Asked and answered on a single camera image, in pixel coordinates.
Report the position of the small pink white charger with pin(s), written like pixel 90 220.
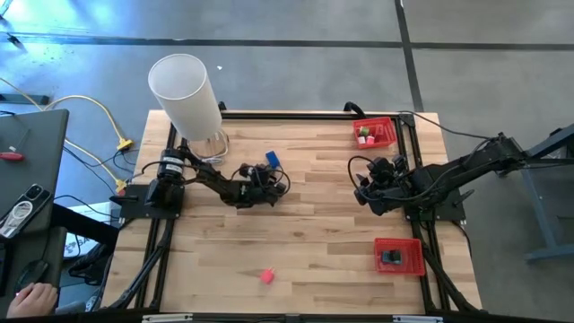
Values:
pixel 370 140

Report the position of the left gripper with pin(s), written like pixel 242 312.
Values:
pixel 255 195

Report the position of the black floor bar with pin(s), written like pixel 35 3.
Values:
pixel 27 98

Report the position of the red plastic basket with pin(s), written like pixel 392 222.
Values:
pixel 389 140
pixel 412 264

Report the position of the white table lamp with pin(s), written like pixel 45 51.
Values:
pixel 184 98

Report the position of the black box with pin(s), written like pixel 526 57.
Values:
pixel 395 256

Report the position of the red screwdriver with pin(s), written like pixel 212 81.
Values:
pixel 11 156

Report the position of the smartphone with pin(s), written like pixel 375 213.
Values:
pixel 22 211

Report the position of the person's hand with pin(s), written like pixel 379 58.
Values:
pixel 31 300

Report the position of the black table frame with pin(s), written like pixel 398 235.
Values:
pixel 314 116

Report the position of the pink two-port charger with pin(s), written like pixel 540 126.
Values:
pixel 267 276

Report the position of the blue box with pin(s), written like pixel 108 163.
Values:
pixel 272 159

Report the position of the teal box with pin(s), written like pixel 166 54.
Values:
pixel 384 259

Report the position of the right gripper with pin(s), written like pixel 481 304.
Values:
pixel 388 188

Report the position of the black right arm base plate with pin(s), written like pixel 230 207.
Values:
pixel 450 214

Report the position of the black computer mouse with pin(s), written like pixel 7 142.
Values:
pixel 32 274

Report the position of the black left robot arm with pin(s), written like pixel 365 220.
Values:
pixel 211 177

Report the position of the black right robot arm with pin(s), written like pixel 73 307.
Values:
pixel 471 166

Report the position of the blue-grey table frame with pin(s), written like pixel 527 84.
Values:
pixel 545 224

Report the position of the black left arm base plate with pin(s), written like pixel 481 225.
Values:
pixel 132 212

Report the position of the white printed box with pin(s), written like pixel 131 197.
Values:
pixel 78 244

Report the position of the white frame bracket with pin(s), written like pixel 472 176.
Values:
pixel 417 319
pixel 168 318

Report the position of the dark grey desk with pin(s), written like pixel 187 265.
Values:
pixel 40 148

